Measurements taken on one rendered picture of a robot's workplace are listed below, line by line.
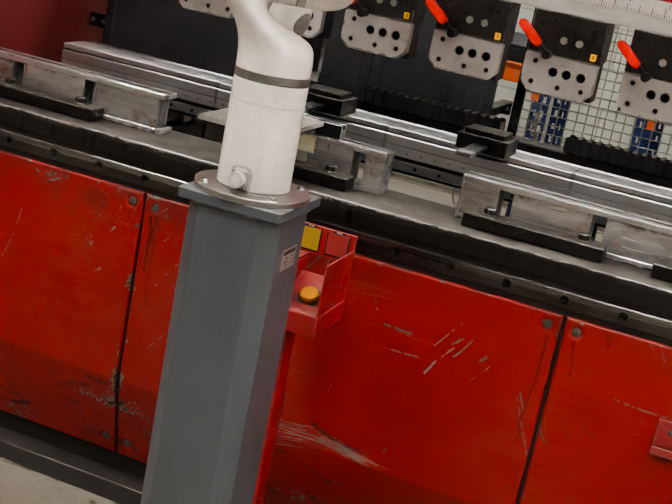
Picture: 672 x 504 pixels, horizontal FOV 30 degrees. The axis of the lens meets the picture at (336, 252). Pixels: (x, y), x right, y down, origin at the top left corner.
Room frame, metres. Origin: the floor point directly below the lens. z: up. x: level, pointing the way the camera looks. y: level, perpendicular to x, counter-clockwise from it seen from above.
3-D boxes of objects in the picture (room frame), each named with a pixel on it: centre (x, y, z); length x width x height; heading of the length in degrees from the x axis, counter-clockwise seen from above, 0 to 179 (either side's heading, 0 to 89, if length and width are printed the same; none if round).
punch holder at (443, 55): (2.66, -0.19, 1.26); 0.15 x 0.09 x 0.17; 72
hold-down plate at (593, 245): (2.53, -0.39, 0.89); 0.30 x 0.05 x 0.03; 72
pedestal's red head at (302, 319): (2.39, 0.08, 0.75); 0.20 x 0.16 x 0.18; 72
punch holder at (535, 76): (2.60, -0.38, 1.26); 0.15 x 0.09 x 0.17; 72
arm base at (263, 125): (1.97, 0.15, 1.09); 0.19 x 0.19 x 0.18
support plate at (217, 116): (2.64, 0.21, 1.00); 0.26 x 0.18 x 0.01; 162
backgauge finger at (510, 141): (2.80, -0.27, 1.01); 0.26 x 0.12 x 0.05; 162
